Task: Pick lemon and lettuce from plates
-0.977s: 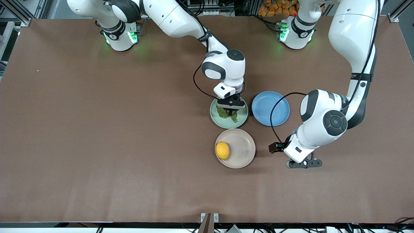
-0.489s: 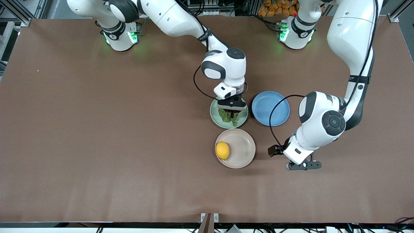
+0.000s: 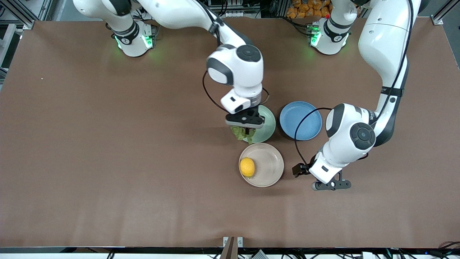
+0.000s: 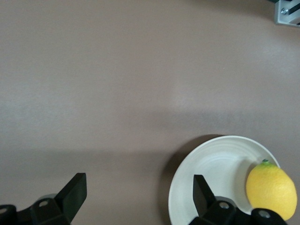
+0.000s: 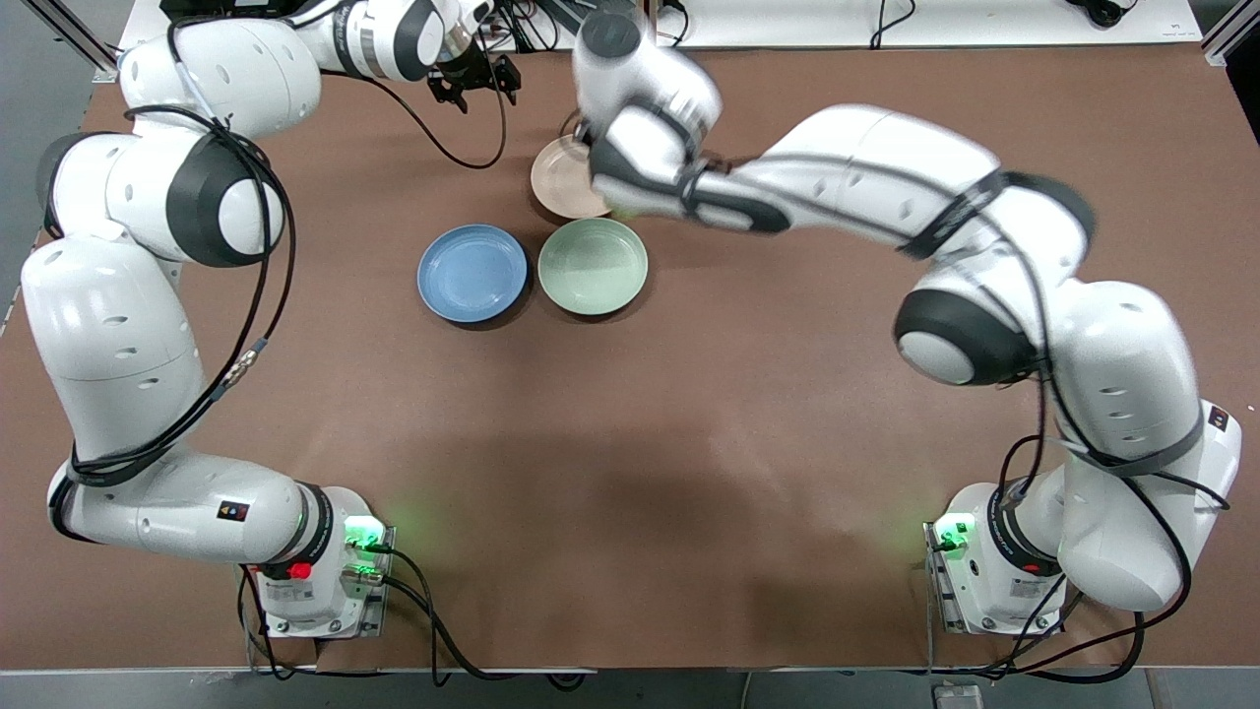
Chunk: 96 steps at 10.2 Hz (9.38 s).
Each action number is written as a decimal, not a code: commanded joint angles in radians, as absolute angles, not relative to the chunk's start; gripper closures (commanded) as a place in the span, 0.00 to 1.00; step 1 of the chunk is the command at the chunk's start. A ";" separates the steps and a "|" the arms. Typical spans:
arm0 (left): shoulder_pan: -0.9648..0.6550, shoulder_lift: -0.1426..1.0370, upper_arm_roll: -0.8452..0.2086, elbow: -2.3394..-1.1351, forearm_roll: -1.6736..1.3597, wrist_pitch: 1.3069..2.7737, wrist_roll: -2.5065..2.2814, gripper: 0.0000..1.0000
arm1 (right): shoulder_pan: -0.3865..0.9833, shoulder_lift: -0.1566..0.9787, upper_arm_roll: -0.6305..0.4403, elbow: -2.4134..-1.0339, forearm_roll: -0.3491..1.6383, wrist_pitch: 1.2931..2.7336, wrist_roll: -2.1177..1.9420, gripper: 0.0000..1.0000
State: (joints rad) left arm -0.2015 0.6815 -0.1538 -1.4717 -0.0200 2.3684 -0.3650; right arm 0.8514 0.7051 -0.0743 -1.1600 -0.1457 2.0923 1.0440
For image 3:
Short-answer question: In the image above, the aluminium frame rail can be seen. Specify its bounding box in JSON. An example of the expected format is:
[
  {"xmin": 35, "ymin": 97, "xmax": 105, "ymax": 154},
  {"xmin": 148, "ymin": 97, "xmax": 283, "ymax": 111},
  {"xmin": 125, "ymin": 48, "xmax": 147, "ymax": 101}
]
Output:
[
  {"xmin": 0, "ymin": 0, "xmax": 54, "ymax": 30},
  {"xmin": 432, "ymin": 0, "xmax": 460, "ymax": 26}
]

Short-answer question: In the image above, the yellow lemon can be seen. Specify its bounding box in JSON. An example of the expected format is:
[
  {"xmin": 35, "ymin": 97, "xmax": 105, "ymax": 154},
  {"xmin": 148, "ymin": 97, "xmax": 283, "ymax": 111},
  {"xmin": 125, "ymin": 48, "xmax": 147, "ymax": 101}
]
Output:
[{"xmin": 239, "ymin": 157, "xmax": 256, "ymax": 178}]

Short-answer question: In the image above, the background electronics rack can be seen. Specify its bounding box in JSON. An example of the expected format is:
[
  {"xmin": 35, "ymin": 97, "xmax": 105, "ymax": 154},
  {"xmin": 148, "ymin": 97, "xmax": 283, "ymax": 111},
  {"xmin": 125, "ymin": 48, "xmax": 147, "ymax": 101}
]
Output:
[{"xmin": 208, "ymin": 0, "xmax": 261, "ymax": 18}]

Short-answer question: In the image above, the light green plate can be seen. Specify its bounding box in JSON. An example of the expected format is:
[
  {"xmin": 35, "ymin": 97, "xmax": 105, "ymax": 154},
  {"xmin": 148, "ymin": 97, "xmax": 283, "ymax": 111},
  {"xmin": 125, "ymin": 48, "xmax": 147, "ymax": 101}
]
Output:
[{"xmin": 241, "ymin": 104, "xmax": 276, "ymax": 144}]

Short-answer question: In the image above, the bag of orange items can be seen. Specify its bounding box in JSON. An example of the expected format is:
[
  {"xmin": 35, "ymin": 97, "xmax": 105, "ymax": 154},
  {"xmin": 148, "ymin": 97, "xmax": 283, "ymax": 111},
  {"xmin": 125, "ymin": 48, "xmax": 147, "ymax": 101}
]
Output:
[{"xmin": 286, "ymin": 0, "xmax": 332, "ymax": 19}]

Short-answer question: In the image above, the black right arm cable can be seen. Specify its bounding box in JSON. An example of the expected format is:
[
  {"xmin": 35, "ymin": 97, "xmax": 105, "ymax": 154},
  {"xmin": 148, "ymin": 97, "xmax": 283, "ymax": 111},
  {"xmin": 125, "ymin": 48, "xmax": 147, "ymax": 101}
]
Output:
[{"xmin": 202, "ymin": 70, "xmax": 270, "ymax": 113}]

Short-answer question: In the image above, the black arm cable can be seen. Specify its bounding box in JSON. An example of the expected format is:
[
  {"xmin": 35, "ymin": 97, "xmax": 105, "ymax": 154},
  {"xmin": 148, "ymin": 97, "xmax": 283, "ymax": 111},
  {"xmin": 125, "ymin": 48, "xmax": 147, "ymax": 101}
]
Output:
[
  {"xmin": 202, "ymin": 70, "xmax": 270, "ymax": 113},
  {"xmin": 294, "ymin": 0, "xmax": 412, "ymax": 167}
]

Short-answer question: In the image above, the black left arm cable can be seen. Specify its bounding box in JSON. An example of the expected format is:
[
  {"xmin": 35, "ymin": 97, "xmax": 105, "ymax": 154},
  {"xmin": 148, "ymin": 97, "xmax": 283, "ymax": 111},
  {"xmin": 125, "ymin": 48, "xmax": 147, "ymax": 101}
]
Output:
[{"xmin": 294, "ymin": 0, "xmax": 412, "ymax": 167}]

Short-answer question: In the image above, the metal bracket with post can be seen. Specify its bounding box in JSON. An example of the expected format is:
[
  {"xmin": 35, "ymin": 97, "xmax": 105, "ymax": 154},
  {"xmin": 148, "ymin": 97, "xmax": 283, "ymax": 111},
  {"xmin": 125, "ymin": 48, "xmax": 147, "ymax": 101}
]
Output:
[{"xmin": 220, "ymin": 236, "xmax": 244, "ymax": 259}]

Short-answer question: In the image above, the brown table cover sheet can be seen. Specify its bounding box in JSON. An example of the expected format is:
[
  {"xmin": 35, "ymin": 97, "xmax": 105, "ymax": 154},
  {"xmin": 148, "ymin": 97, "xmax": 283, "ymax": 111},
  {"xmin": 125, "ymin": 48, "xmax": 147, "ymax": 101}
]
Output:
[{"xmin": 0, "ymin": 16, "xmax": 460, "ymax": 249}]

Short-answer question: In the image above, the green lettuce leaf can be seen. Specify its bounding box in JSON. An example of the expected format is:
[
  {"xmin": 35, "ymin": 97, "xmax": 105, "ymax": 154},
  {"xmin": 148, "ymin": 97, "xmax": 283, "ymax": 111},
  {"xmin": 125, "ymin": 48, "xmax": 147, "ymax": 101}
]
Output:
[{"xmin": 231, "ymin": 126, "xmax": 257, "ymax": 144}]

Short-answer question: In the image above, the blue plate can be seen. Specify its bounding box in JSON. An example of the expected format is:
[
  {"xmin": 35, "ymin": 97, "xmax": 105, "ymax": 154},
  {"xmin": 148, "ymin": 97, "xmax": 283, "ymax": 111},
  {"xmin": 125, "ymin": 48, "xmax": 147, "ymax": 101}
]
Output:
[{"xmin": 279, "ymin": 101, "xmax": 323, "ymax": 141}]

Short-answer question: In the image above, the beige plate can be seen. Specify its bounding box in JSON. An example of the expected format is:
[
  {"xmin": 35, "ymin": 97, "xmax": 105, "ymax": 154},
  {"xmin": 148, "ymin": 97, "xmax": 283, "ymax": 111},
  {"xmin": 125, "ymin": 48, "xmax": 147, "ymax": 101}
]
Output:
[{"xmin": 239, "ymin": 143, "xmax": 284, "ymax": 188}]

